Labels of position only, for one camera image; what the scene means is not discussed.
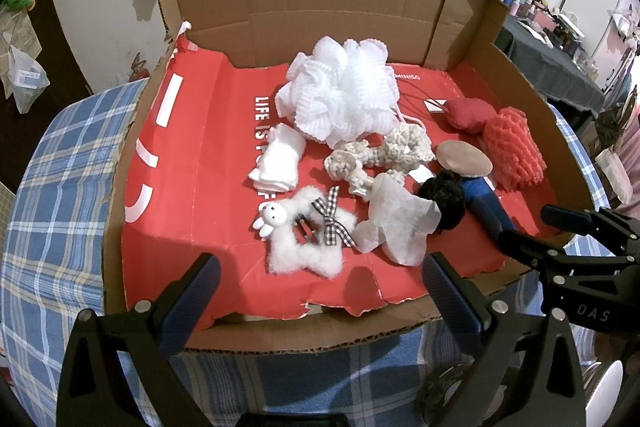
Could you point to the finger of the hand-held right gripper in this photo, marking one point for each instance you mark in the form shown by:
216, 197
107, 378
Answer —
530, 249
570, 221

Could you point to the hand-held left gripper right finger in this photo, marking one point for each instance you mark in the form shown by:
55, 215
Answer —
452, 302

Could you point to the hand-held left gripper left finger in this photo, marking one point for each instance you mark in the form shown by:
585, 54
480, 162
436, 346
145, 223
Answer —
192, 302

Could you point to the blue cloth tube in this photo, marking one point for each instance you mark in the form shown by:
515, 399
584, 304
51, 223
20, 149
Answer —
487, 204

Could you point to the black fuzzy ball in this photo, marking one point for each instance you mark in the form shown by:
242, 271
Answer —
442, 202

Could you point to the white translucent wrapper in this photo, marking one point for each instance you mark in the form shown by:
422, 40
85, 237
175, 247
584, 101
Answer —
395, 217

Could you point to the brown round pad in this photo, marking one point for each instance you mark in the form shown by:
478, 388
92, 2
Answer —
465, 159

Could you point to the white cloth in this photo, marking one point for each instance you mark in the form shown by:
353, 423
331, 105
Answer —
280, 162

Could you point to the cream knitted scrunchie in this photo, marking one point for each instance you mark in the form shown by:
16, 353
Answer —
400, 144

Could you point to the white mesh bath loofah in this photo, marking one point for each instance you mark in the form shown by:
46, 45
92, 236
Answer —
340, 92

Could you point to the large cardboard box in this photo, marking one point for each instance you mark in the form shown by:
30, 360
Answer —
325, 7

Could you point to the beige bag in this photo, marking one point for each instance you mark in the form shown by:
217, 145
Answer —
615, 174

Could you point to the red paper liner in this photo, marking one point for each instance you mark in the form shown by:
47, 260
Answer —
210, 157

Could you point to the table with dark cloth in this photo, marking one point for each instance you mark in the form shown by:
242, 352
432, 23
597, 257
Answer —
550, 67

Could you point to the blue plaid blanket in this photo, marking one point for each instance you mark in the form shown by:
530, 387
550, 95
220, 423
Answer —
50, 207

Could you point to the small red ornament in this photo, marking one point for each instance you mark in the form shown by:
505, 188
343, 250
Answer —
140, 68

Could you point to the clear plastic bag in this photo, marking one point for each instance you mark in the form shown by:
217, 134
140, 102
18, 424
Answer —
27, 82

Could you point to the dark brown door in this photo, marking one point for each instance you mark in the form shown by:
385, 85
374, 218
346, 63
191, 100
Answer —
60, 37

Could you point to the beige hanging organizer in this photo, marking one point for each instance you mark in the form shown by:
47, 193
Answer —
20, 27

